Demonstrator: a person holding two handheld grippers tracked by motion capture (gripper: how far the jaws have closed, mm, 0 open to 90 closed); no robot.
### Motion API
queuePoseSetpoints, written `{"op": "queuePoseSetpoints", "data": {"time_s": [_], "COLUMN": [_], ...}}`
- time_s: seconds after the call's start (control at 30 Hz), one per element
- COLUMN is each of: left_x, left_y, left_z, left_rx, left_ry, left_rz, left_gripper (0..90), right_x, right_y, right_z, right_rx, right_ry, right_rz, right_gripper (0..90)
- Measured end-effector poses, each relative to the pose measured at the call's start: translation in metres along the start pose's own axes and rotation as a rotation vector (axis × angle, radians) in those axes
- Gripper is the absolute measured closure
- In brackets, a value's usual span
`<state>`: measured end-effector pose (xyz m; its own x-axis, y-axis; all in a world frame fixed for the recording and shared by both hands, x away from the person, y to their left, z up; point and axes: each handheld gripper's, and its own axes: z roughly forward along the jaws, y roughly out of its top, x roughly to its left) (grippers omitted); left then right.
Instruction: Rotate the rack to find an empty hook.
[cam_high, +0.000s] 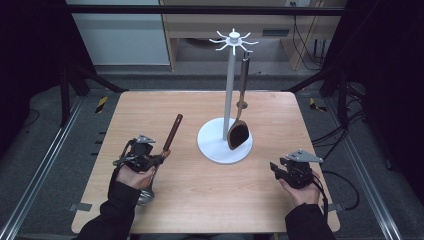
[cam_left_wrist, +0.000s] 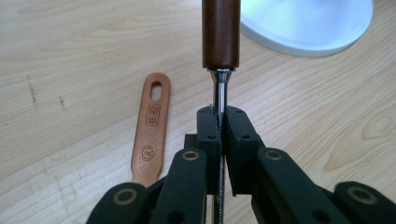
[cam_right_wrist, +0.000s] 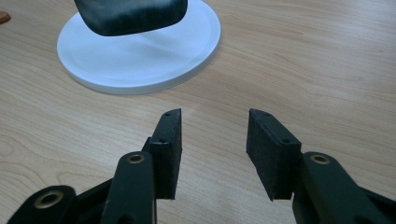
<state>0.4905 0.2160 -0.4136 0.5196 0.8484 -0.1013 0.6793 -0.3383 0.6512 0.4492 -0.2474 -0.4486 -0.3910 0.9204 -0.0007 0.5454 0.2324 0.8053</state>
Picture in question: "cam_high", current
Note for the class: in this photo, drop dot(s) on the dark round table grommet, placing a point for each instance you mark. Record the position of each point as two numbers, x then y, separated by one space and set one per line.
244 105

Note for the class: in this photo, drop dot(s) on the aluminium floor rail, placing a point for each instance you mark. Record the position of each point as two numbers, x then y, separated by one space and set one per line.
363 166
40 166

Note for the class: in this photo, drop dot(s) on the white utensil rack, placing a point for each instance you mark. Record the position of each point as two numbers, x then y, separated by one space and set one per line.
228 86

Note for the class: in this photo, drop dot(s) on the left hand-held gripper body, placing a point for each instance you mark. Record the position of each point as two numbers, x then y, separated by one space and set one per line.
141 153

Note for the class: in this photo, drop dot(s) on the black crossbar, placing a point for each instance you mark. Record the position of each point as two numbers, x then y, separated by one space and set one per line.
166 9

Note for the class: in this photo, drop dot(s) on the white panel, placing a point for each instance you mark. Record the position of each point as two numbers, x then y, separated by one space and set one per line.
123 40

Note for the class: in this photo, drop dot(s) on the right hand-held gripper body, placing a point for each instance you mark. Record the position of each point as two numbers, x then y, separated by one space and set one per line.
298 170

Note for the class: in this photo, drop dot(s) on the black metal stand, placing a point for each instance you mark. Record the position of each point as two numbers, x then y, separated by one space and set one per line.
333 80
80 80

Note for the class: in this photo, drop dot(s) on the grey table bracket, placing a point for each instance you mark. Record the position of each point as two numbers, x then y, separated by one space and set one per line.
80 207
338 207

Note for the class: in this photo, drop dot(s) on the person's right hand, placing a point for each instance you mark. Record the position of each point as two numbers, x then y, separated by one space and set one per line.
305 195

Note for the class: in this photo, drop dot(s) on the person's left hand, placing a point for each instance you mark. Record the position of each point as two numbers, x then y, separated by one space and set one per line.
135 178

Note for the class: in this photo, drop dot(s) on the yellow-black floor tape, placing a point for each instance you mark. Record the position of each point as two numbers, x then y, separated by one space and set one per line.
316 106
101 104

